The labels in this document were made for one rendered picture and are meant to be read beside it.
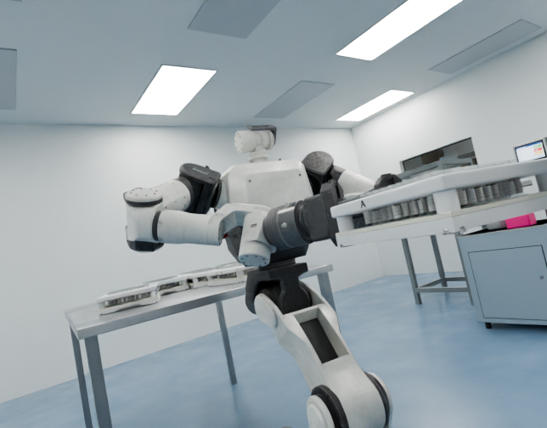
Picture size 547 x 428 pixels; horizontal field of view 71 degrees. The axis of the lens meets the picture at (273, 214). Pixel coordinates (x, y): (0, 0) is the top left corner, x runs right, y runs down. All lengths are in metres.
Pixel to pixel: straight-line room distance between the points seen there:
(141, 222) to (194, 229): 0.11
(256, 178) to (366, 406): 0.64
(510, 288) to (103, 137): 4.63
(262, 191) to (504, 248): 2.50
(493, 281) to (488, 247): 0.26
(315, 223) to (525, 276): 2.71
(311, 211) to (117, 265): 4.42
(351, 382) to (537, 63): 5.55
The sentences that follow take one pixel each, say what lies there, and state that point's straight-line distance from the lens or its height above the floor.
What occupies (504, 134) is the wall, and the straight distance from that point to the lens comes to 6.23.
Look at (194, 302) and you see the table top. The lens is 1.54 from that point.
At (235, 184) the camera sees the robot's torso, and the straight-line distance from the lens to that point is 1.09.
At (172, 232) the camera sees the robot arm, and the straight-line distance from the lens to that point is 0.82.
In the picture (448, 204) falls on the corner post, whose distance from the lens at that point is 0.50.
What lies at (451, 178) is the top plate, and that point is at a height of 1.03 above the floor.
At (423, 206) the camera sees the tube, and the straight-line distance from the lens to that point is 0.57.
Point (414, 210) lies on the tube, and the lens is 0.58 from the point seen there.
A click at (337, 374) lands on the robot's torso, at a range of 1.02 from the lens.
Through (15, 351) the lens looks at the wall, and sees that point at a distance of 4.95.
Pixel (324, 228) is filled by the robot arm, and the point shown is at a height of 1.01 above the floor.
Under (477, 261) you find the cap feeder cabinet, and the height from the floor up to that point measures 0.55.
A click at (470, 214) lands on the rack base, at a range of 0.52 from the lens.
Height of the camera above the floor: 1.00
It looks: 4 degrees up
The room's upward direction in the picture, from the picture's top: 12 degrees counter-clockwise
